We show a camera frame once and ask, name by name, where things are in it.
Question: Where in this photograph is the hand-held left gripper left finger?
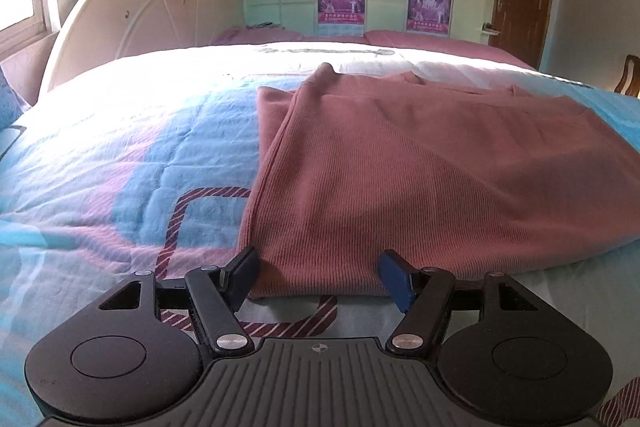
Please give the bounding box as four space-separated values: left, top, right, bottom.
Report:
97 246 261 356

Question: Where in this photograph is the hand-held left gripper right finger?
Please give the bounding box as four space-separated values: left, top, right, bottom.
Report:
378 250 546 356

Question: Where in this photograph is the pink long-sleeved sweater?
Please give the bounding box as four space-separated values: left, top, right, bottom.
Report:
240 63 640 303

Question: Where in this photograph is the blue patterned bed blanket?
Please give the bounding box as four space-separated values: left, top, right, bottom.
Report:
0 41 640 427

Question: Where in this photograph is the pink bed cover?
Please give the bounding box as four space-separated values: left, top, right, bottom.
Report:
299 28 541 71

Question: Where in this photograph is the pink pillow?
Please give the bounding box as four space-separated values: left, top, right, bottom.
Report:
214 25 307 48

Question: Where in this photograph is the cream rounded headboard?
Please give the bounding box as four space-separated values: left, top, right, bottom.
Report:
39 0 242 96

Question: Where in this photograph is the blue curtain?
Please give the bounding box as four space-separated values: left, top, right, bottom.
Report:
0 66 27 125

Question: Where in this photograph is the wooden chair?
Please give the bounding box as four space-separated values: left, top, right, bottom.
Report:
613 54 640 99

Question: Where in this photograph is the purple wall poster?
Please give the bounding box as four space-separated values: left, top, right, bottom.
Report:
318 0 367 38
406 0 454 38

